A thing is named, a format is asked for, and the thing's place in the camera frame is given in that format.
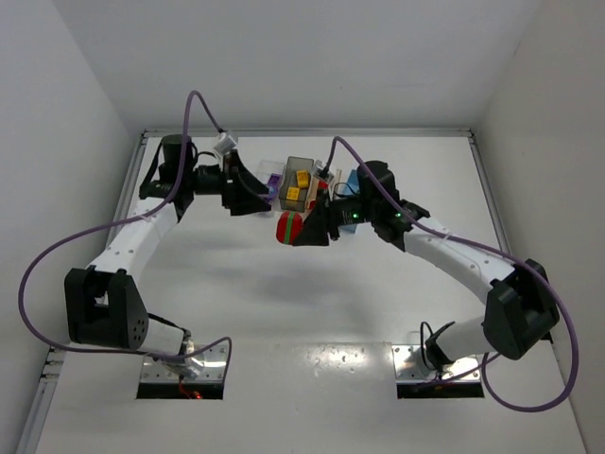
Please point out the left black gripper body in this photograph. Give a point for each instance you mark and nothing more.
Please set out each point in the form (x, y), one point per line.
(230, 186)

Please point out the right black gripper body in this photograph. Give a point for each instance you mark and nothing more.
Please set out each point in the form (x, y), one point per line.
(333, 219)

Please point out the red round striped lego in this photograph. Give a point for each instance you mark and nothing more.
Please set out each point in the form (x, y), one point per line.
(288, 227)

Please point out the purple striped oval lego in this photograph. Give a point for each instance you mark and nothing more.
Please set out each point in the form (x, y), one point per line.
(274, 180)

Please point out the yellow orange bird lego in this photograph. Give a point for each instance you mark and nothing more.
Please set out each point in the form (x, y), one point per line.
(292, 193)

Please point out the yellow curved lego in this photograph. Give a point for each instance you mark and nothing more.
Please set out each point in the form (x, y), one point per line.
(302, 179)

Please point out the purple flower print lego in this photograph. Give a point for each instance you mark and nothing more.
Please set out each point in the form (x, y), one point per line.
(271, 195)

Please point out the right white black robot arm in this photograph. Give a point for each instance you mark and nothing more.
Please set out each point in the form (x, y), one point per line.
(519, 311)

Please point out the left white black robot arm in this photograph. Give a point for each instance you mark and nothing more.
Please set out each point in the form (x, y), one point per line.
(103, 304)

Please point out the blue plastic container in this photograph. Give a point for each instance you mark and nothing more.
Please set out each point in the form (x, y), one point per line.
(345, 190)

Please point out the clear plastic container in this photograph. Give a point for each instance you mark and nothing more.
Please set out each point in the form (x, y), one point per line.
(266, 167)

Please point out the smoky grey plastic container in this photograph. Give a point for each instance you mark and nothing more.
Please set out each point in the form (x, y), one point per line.
(289, 179)

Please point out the orange translucent plastic container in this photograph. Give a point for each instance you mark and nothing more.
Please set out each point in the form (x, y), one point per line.
(312, 191)

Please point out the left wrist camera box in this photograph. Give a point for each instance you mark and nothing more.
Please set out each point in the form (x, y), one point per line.
(224, 143)

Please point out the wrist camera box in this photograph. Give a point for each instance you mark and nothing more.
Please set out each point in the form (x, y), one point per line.
(322, 173)
(224, 143)

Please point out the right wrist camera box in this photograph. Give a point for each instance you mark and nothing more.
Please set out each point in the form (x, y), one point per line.
(322, 173)

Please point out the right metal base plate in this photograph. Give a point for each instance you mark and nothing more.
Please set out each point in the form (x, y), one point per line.
(409, 368)

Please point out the metal base plate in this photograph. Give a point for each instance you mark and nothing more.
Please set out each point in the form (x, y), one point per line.
(409, 368)
(208, 367)

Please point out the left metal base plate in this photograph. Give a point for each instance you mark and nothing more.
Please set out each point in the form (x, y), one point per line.
(208, 367)

